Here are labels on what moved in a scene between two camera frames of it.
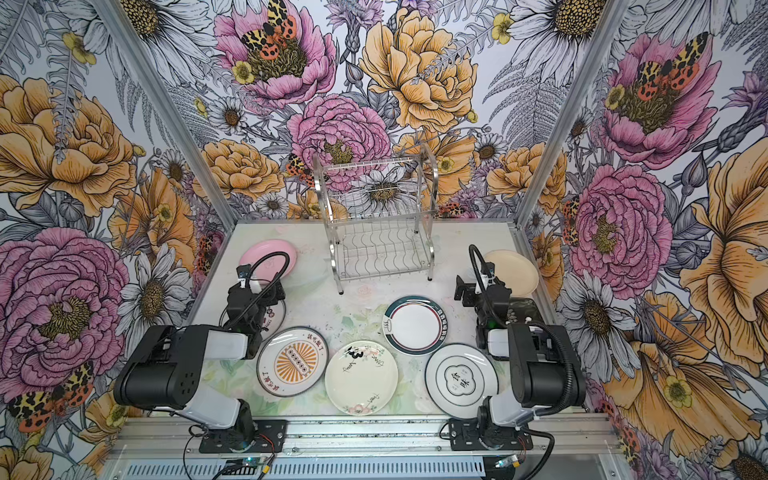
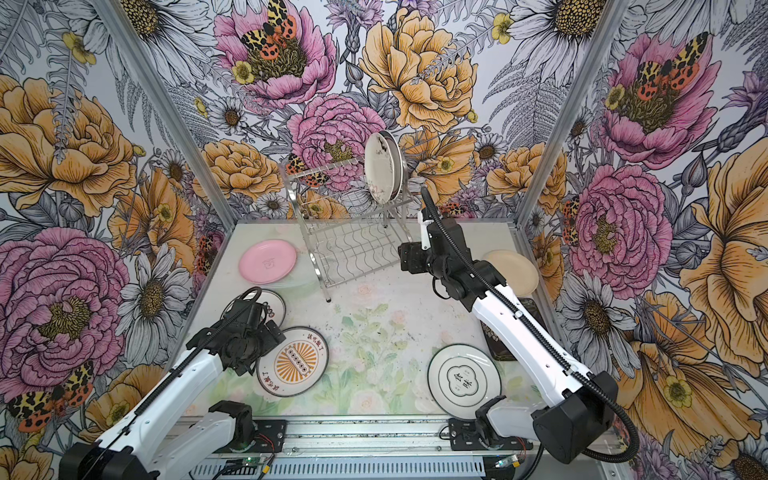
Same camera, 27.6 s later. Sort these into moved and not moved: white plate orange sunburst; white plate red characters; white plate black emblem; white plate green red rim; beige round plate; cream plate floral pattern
Moved: white plate green red rim; cream plate floral pattern
Not moved: white plate black emblem; white plate orange sunburst; beige round plate; white plate red characters
